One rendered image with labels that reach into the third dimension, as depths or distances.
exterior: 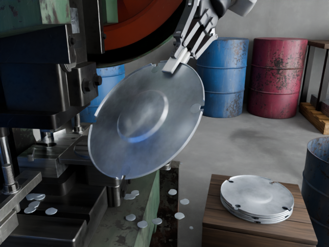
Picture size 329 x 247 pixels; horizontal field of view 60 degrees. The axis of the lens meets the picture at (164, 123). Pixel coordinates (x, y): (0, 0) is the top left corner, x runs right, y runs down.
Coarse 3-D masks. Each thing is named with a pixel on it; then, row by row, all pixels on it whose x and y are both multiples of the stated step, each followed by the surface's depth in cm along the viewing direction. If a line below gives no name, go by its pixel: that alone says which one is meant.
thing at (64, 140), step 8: (48, 136) 74; (64, 136) 75; (72, 136) 75; (80, 136) 75; (40, 144) 71; (48, 144) 71; (56, 144) 71; (64, 144) 70; (24, 152) 65; (40, 152) 65; (48, 152) 65; (56, 152) 65; (24, 160) 63; (40, 160) 63; (48, 160) 62; (56, 160) 63; (24, 168) 64; (32, 168) 64; (40, 168) 63; (48, 168) 63; (56, 168) 63; (64, 168) 67; (48, 176) 64; (56, 176) 64
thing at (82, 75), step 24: (72, 0) 59; (72, 24) 60; (0, 72) 57; (24, 72) 56; (48, 72) 56; (72, 72) 58; (24, 96) 58; (48, 96) 57; (72, 96) 59; (96, 96) 67
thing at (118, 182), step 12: (72, 144) 70; (84, 144) 69; (60, 156) 64; (72, 156) 64; (84, 156) 63; (168, 168) 60; (96, 180) 66; (108, 180) 65; (120, 180) 67; (108, 192) 67; (120, 192) 67
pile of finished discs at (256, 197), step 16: (240, 176) 132; (256, 176) 132; (224, 192) 120; (240, 192) 120; (256, 192) 119; (272, 192) 120; (288, 192) 120; (240, 208) 110; (256, 208) 110; (272, 208) 110; (288, 208) 110
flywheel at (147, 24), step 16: (128, 0) 91; (144, 0) 90; (160, 0) 86; (176, 0) 86; (128, 16) 92; (144, 16) 88; (160, 16) 88; (112, 32) 91; (128, 32) 91; (144, 32) 90; (112, 48) 93
